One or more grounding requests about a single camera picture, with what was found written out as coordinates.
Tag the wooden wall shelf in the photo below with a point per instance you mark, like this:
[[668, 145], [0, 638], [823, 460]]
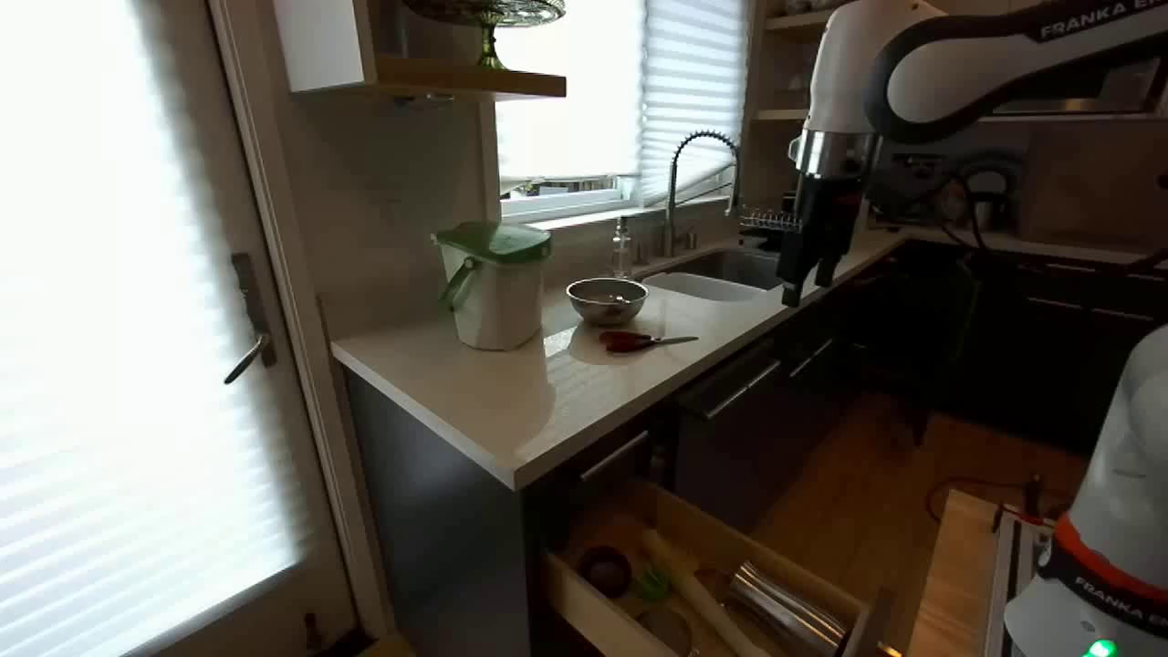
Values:
[[477, 82]]

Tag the white bin with green lid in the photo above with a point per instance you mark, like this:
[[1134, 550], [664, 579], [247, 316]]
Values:
[[496, 294]]

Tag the green kitchen utensil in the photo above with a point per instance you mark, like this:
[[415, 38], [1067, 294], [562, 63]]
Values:
[[655, 585]]

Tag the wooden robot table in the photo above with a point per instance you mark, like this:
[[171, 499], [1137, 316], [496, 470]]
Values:
[[954, 585]]

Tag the wooden rolling pin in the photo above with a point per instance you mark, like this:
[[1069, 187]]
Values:
[[697, 597]]

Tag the silver metal bowl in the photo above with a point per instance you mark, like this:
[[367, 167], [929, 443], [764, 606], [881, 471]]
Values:
[[602, 299]]

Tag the open wooden drawer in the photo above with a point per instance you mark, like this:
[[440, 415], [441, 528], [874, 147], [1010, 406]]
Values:
[[585, 606]]

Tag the glass cake stand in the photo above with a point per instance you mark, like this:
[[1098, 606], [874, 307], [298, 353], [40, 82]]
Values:
[[492, 18]]

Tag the white door blind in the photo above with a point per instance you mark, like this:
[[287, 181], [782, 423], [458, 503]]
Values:
[[110, 342]]

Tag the undermount kitchen sink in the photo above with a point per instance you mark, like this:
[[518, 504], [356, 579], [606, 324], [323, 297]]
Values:
[[724, 266]]

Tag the clear soap dispenser bottle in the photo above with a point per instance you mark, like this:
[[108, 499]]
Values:
[[620, 248]]

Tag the silver foil roll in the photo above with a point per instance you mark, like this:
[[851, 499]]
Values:
[[784, 606]]

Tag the small dark bowl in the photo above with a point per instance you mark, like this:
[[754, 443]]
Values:
[[602, 569]]

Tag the white window blind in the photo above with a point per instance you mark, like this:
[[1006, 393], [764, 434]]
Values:
[[694, 84]]

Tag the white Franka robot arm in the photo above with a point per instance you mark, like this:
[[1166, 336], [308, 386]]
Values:
[[851, 61]]

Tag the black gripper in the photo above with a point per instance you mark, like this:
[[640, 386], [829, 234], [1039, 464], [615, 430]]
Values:
[[823, 225]]

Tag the chrome kitchen faucet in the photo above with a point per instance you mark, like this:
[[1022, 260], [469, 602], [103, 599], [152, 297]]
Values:
[[671, 196]]

